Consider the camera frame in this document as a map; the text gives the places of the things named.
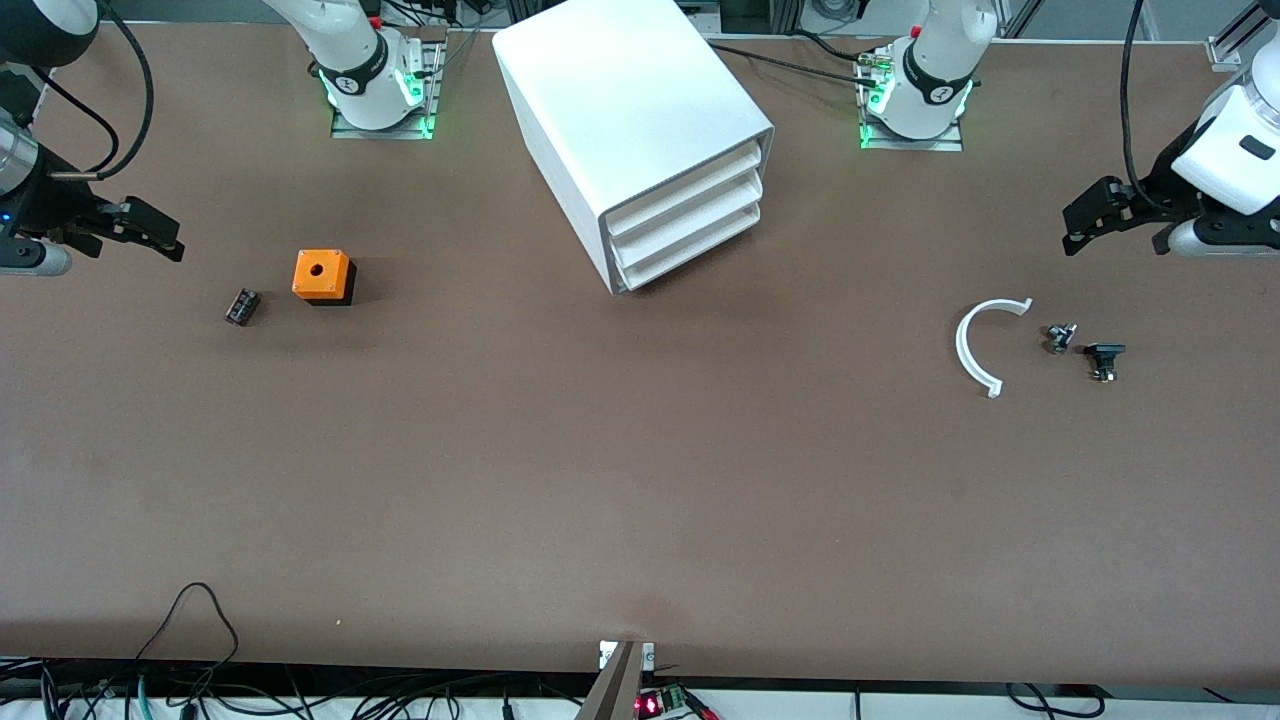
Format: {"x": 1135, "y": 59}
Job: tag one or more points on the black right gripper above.
{"x": 50, "y": 203}

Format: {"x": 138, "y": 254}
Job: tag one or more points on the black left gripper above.
{"x": 1158, "y": 188}

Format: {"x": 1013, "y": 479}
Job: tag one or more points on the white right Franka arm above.
{"x": 365, "y": 60}

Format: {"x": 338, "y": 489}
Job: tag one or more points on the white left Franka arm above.
{"x": 935, "y": 70}

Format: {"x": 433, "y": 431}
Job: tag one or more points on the small black silver button part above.
{"x": 1060, "y": 338}

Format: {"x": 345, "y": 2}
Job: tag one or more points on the black flat-headed button part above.
{"x": 1104, "y": 352}

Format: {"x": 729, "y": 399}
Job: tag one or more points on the white drawer cabinet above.
{"x": 620, "y": 90}

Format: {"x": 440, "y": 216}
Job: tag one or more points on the small black relay block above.
{"x": 242, "y": 306}

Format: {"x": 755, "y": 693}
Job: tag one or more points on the orange box with hole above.
{"x": 320, "y": 270}

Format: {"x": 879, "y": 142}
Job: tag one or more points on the white curved plastic clip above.
{"x": 962, "y": 345}

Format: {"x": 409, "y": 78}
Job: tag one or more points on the green circuit board red light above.
{"x": 665, "y": 702}

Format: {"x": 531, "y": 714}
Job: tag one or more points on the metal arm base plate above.
{"x": 945, "y": 145}
{"x": 345, "y": 128}

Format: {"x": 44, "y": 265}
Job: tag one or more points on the aluminium frame profile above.
{"x": 1228, "y": 45}

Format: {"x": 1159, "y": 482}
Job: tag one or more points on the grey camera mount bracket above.
{"x": 615, "y": 685}

